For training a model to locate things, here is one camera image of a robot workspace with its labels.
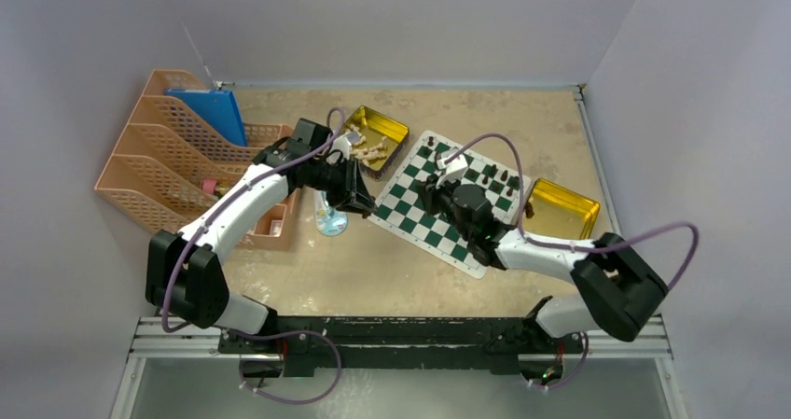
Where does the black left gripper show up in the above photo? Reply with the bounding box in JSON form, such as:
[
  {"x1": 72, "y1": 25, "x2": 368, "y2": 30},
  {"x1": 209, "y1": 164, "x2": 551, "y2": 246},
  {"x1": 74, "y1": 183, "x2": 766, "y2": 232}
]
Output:
[{"x1": 308, "y1": 155, "x2": 377, "y2": 215}]

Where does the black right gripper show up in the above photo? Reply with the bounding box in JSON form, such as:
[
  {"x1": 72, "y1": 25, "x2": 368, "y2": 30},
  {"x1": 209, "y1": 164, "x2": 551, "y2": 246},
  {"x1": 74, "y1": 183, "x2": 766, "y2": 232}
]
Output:
[{"x1": 415, "y1": 171, "x2": 474, "y2": 242}]

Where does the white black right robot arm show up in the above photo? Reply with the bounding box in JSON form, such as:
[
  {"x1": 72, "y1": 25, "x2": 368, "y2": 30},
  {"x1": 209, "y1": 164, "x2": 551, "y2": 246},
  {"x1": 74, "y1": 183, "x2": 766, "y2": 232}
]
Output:
[{"x1": 416, "y1": 175, "x2": 669, "y2": 351}]

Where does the green white chess board mat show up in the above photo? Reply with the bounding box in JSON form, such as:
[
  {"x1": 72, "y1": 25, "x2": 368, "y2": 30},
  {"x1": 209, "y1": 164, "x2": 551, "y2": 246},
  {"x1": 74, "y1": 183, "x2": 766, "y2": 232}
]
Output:
[{"x1": 368, "y1": 131, "x2": 519, "y2": 279}]

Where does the blue folder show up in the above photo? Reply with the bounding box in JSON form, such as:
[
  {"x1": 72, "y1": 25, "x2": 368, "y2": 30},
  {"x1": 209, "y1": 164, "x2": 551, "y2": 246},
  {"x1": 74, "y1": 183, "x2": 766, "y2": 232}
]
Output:
[{"x1": 164, "y1": 88, "x2": 248, "y2": 147}]

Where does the gold tin with light pieces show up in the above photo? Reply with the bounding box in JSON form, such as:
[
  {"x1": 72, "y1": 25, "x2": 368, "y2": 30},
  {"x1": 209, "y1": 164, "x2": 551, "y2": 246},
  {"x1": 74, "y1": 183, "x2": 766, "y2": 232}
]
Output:
[{"x1": 341, "y1": 105, "x2": 409, "y2": 180}]

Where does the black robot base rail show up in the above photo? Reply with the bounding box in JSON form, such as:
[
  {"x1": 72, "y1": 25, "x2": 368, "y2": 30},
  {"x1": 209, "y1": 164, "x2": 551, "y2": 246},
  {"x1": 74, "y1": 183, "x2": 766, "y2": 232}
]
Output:
[{"x1": 218, "y1": 314, "x2": 583, "y2": 378}]

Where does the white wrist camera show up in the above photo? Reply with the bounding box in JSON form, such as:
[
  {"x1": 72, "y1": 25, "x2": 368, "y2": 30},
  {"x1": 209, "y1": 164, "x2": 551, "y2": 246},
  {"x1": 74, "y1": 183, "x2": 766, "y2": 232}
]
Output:
[
  {"x1": 436, "y1": 148, "x2": 468, "y2": 189},
  {"x1": 326, "y1": 130, "x2": 366, "y2": 164}
]

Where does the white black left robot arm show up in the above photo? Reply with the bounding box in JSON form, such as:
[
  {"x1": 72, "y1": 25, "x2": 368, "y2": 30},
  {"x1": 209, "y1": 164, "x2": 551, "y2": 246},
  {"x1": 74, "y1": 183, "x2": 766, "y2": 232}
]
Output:
[{"x1": 145, "y1": 119, "x2": 377, "y2": 353}]

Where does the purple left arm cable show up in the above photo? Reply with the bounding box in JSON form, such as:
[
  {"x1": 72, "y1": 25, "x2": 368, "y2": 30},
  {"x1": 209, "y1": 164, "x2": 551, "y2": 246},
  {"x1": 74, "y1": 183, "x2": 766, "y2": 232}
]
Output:
[{"x1": 160, "y1": 107, "x2": 347, "y2": 406}]

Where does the pink bottle in rack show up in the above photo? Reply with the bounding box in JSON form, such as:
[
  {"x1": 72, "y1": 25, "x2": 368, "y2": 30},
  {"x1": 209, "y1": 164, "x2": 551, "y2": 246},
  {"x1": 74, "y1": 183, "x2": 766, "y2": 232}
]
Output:
[{"x1": 200, "y1": 178, "x2": 231, "y2": 199}]

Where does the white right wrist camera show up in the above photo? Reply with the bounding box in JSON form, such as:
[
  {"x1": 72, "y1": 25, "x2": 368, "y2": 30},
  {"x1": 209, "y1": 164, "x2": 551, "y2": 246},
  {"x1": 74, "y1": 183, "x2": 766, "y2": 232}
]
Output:
[{"x1": 436, "y1": 148, "x2": 468, "y2": 189}]

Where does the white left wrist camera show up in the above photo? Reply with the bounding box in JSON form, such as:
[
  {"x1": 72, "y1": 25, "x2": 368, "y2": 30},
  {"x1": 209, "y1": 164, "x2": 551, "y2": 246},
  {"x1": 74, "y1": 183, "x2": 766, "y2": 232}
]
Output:
[{"x1": 326, "y1": 130, "x2": 366, "y2": 164}]

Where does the light blue round item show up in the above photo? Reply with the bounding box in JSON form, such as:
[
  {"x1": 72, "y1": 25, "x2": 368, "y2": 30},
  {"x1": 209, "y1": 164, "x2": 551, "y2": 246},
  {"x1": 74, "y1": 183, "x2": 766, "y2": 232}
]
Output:
[{"x1": 313, "y1": 190, "x2": 348, "y2": 237}]

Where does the gold tin with dark pieces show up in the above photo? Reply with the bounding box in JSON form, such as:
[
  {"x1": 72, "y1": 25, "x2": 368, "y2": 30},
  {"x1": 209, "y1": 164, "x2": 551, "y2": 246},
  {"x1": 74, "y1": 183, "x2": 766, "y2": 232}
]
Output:
[{"x1": 523, "y1": 178, "x2": 601, "y2": 240}]

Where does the small orange plastic box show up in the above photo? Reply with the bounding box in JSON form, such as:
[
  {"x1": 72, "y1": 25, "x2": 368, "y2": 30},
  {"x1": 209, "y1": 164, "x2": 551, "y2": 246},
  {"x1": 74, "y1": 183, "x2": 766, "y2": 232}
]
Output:
[{"x1": 249, "y1": 189, "x2": 300, "y2": 251}]

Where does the orange plastic file rack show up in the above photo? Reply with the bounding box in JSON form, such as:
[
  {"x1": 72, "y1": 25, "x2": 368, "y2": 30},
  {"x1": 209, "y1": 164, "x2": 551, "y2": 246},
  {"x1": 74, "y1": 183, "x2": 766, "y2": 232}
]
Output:
[{"x1": 94, "y1": 69, "x2": 293, "y2": 233}]

